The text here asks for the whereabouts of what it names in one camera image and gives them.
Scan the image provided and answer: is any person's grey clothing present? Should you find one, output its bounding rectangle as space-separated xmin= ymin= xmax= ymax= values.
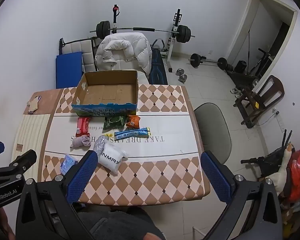
xmin=75 ymin=206 xmax=165 ymax=240

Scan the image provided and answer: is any black scooter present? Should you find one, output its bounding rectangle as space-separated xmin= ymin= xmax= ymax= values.
xmin=241 ymin=129 xmax=292 ymax=178

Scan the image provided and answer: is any black low bench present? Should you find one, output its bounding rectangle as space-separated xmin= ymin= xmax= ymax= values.
xmin=226 ymin=69 xmax=259 ymax=92

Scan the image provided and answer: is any white door frame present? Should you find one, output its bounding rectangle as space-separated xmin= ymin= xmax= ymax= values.
xmin=226 ymin=0 xmax=298 ymax=94

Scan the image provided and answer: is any grey shell chair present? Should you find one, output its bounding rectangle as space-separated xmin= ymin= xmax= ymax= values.
xmin=194 ymin=102 xmax=232 ymax=164

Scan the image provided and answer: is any white plastic bag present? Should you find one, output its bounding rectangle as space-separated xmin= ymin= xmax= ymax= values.
xmin=97 ymin=140 xmax=128 ymax=174

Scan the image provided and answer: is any yellow silver scrubbing sponge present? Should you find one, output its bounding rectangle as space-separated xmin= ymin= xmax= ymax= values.
xmin=94 ymin=134 xmax=115 ymax=155

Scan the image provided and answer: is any black blue weight bench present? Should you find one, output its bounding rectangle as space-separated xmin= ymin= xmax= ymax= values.
xmin=148 ymin=39 xmax=169 ymax=85

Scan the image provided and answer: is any green snack packet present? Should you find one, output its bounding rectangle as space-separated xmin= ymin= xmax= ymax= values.
xmin=102 ymin=115 xmax=129 ymax=132

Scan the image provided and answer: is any black speaker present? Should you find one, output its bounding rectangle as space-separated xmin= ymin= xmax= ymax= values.
xmin=234 ymin=60 xmax=247 ymax=73

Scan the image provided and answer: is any small cardboard piece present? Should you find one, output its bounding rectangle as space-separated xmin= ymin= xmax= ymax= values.
xmin=27 ymin=97 xmax=40 ymax=112

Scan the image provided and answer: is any dark wooden chair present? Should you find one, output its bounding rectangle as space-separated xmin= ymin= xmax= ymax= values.
xmin=234 ymin=75 xmax=285 ymax=129

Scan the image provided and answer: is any white goose plush toy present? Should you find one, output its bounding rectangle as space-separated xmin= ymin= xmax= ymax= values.
xmin=275 ymin=144 xmax=295 ymax=200

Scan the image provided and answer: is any cardboard box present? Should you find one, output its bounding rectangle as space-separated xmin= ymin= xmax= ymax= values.
xmin=71 ymin=70 xmax=140 ymax=117

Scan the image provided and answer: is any long blue packet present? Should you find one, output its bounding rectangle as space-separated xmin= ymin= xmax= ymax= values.
xmin=114 ymin=127 xmax=151 ymax=140

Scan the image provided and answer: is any red snack packet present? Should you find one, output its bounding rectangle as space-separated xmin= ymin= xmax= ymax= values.
xmin=75 ymin=117 xmax=91 ymax=137

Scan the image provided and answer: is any orange snack packet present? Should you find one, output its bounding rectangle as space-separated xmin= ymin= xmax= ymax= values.
xmin=125 ymin=114 xmax=141 ymax=129

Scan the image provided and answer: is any white down jacket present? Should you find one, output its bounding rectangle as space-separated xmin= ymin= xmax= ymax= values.
xmin=94 ymin=32 xmax=153 ymax=74

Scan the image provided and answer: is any brown and cream table mat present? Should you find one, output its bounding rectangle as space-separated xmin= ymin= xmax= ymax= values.
xmin=14 ymin=88 xmax=65 ymax=183

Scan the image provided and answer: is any white barbell rack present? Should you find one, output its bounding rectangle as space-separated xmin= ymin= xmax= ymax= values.
xmin=109 ymin=4 xmax=183 ymax=72

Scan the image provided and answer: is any blue folded mat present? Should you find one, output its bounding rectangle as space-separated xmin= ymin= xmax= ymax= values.
xmin=55 ymin=51 xmax=85 ymax=89

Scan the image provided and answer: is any black exercise machine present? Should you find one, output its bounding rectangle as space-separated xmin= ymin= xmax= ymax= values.
xmin=250 ymin=47 xmax=274 ymax=77

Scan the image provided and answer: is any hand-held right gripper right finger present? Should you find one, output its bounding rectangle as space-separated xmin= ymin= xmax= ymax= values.
xmin=201 ymin=151 xmax=283 ymax=240

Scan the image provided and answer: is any blue tissue packet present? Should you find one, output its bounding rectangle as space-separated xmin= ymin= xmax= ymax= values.
xmin=60 ymin=154 xmax=78 ymax=175

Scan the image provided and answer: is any short barbell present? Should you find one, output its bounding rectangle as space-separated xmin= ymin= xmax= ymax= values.
xmin=188 ymin=53 xmax=228 ymax=70

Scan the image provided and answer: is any barbell with black plates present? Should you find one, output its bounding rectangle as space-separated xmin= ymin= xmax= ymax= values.
xmin=89 ymin=21 xmax=196 ymax=43

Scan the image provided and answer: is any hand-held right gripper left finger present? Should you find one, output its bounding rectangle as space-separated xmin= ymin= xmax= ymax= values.
xmin=15 ymin=150 xmax=100 ymax=240

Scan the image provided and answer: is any white padded seat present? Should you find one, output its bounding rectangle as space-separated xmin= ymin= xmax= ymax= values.
xmin=59 ymin=38 xmax=98 ymax=73

